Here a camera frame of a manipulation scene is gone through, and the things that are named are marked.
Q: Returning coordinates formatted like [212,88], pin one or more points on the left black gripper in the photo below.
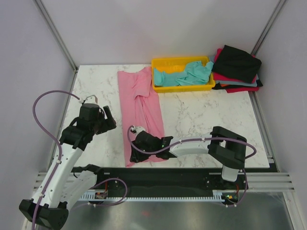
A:
[110,122]

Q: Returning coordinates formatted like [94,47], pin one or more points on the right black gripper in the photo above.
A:
[135,157]

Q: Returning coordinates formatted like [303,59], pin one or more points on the pink t shirt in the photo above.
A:
[139,105]

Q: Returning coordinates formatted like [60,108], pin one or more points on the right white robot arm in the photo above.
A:
[225,146]

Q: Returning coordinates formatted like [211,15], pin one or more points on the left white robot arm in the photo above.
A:
[50,205]

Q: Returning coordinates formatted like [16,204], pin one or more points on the yellow plastic bin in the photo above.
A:
[172,65]

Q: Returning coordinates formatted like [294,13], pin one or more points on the teal t shirt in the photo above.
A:
[195,73]

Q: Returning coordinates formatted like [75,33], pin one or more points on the black bottom t shirt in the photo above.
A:
[218,86]

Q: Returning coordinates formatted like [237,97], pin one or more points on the black folded t shirt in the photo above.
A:
[233,63]

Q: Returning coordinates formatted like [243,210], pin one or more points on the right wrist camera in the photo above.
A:
[138,129]

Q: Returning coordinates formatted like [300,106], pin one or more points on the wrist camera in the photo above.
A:
[138,129]
[91,99]

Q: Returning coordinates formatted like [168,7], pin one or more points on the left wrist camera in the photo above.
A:
[91,99]

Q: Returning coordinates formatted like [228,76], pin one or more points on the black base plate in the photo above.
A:
[164,182]

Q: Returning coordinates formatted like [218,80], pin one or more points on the white cable duct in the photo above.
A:
[94,197]

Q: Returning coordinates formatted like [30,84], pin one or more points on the left aluminium post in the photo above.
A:
[52,27]

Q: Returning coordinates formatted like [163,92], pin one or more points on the aluminium post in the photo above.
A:
[52,27]
[268,26]

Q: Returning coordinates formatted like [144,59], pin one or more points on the right aluminium post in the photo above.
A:
[268,26]

